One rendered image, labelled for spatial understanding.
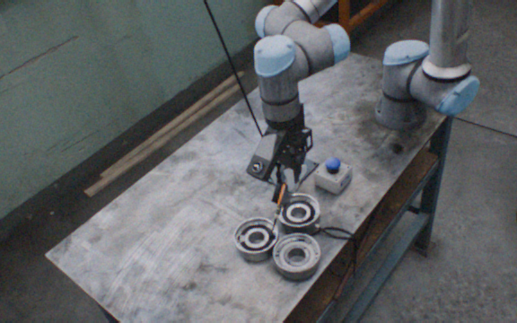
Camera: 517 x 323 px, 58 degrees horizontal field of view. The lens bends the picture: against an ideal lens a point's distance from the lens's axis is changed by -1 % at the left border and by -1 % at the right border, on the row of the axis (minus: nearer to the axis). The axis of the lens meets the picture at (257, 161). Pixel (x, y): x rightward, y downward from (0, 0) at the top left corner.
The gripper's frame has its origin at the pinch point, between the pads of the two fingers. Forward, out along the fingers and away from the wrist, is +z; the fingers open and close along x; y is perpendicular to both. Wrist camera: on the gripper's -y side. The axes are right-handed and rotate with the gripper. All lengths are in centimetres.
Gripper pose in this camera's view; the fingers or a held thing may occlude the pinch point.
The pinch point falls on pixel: (284, 188)
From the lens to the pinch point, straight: 107.0
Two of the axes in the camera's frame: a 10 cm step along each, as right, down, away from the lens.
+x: -7.7, -3.5, 5.3
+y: 6.2, -5.8, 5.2
